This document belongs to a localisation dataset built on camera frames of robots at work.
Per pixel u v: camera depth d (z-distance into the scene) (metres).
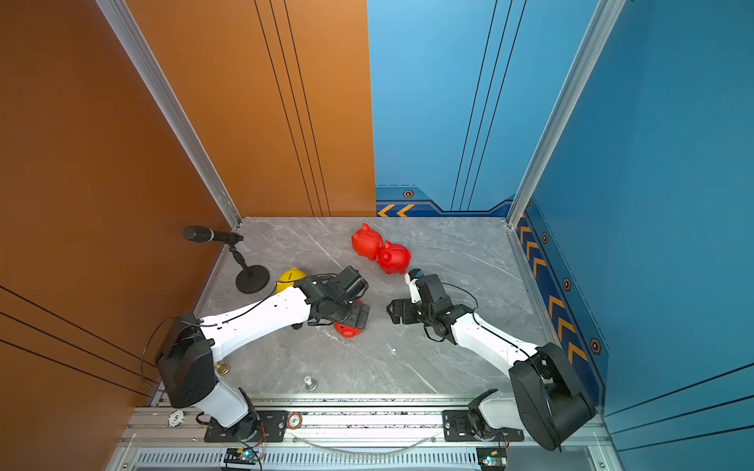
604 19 0.70
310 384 0.77
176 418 0.76
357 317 0.74
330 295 0.62
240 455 0.71
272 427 0.74
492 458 0.71
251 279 1.00
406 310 0.76
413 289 0.79
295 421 0.75
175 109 0.87
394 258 0.97
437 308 0.67
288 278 0.92
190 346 0.47
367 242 1.03
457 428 0.73
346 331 0.84
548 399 0.42
